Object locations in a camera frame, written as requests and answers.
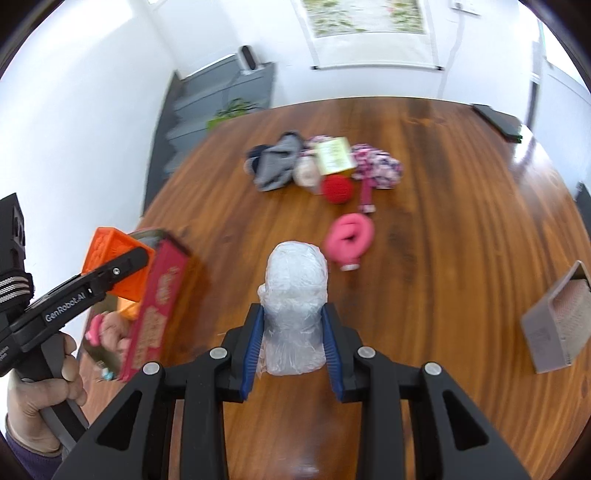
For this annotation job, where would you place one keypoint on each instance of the white wall socket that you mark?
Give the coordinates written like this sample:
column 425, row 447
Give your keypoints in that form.
column 464, row 7

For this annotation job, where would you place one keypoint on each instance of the red tin container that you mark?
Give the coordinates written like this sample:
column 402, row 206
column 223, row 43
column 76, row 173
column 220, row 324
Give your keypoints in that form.
column 157, row 314

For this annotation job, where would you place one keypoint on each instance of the stack of brown cards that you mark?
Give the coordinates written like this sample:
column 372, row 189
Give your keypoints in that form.
column 575, row 314

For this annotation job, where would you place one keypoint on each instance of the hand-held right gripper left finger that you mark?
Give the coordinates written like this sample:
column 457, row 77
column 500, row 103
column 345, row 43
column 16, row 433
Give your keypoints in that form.
column 251, row 350

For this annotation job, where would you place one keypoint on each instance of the green label packet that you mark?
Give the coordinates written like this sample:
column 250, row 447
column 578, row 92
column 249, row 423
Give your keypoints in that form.
column 334, row 154

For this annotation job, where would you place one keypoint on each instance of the white device on stand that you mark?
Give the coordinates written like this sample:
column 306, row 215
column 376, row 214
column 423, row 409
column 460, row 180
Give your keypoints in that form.
column 247, row 57

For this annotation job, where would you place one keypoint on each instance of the wall scroll painting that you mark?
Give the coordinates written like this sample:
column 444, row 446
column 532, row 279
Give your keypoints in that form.
column 369, row 46

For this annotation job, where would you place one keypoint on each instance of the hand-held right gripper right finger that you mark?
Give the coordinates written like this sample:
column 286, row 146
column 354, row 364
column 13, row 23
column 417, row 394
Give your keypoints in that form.
column 332, row 350

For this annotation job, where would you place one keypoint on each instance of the pink patterned sock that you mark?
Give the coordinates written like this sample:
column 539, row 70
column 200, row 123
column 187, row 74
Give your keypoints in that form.
column 318, row 139

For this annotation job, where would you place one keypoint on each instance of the black phone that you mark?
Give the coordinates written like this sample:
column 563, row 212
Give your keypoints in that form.
column 501, row 122

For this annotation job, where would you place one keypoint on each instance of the pink leopard sock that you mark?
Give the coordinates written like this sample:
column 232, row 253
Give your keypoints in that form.
column 378, row 166

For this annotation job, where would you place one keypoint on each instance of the grey black-cuffed sock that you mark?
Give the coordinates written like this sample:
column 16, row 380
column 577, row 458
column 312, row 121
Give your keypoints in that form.
column 274, row 166

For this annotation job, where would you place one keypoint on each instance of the person's left forearm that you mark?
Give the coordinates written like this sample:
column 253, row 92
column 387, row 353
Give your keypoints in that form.
column 32, row 461

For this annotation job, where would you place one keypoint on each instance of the cream sock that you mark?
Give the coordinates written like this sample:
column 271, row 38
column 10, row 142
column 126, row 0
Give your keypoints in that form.
column 307, row 173

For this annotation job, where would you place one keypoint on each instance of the person's left hand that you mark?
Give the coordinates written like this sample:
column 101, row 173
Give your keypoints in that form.
column 27, row 410

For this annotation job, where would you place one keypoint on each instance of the red knitted ball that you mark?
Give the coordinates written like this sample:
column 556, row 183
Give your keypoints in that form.
column 337, row 189

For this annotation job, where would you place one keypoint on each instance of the pink knotted foam tube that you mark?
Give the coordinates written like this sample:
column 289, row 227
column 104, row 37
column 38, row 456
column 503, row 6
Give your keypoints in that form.
column 355, row 235

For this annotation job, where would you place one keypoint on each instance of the green gift bag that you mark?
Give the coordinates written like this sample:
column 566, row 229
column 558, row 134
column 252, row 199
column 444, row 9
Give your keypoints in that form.
column 217, row 121

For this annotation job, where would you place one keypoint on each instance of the grey card box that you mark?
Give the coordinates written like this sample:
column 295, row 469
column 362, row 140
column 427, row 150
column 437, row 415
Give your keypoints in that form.
column 540, row 332

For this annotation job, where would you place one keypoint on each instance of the orange studded toy block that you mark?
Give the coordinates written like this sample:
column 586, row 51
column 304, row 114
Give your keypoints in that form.
column 106, row 249

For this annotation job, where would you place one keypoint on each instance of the grey staircase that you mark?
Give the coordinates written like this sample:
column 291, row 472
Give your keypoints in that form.
column 194, row 115

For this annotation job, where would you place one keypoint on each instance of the teal binder clip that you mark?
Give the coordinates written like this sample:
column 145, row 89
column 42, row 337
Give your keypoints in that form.
column 107, row 374

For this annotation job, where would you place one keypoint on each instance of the white door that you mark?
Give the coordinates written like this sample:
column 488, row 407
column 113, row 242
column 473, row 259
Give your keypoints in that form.
column 558, row 92

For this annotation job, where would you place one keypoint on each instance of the plastic-wrapped white roll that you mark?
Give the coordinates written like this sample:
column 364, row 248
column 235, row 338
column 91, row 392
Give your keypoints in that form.
column 291, row 300

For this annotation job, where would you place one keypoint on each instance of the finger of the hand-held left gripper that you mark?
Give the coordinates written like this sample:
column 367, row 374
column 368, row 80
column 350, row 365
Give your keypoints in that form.
column 120, row 270

